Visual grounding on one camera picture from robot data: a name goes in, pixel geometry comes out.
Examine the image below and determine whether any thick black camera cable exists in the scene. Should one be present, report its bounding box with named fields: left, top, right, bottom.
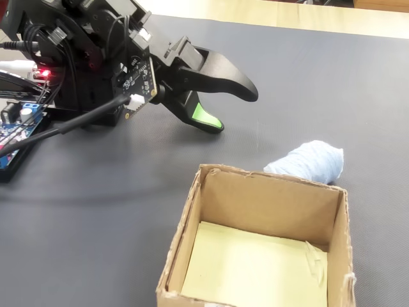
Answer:
left=0, top=95, right=131, bottom=158

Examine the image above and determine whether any blue controller circuit board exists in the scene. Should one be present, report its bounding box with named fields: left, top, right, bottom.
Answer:
left=0, top=101, right=49, bottom=170

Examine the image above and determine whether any dark grey table mat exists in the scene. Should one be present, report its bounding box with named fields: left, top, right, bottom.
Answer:
left=0, top=12, right=409, bottom=307

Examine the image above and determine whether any open cardboard box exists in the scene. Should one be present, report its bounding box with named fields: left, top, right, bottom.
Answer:
left=155, top=163, right=357, bottom=307

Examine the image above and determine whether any black wrist camera circuit board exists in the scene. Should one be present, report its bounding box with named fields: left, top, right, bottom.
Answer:
left=123, top=56, right=160, bottom=121

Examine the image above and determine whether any yellow paper sheet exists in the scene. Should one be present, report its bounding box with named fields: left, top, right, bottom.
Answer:
left=180, top=221, right=329, bottom=307

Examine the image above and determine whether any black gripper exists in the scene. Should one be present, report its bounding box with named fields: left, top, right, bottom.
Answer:
left=129, top=9, right=259, bottom=135

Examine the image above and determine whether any block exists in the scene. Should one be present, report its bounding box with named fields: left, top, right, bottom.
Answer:
left=263, top=139, right=345, bottom=185

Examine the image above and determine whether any black plug cable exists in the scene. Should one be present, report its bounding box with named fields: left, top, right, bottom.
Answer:
left=0, top=40, right=40, bottom=54

